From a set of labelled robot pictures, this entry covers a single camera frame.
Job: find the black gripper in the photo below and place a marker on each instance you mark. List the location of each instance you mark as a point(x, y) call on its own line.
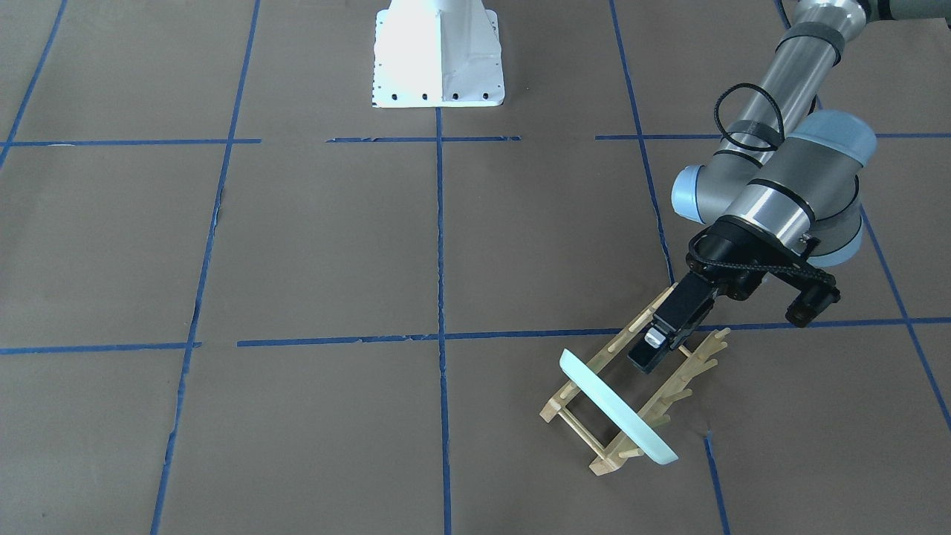
point(719, 251)

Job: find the light green round plate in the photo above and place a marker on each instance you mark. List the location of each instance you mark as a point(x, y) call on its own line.
point(616, 409)

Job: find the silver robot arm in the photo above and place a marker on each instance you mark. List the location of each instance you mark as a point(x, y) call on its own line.
point(781, 196)

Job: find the wooden dish rack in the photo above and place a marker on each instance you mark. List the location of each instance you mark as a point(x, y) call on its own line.
point(612, 456)

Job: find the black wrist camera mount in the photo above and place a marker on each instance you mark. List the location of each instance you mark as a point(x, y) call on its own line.
point(817, 289)

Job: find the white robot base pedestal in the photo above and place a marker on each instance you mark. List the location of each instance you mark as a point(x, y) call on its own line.
point(437, 54)

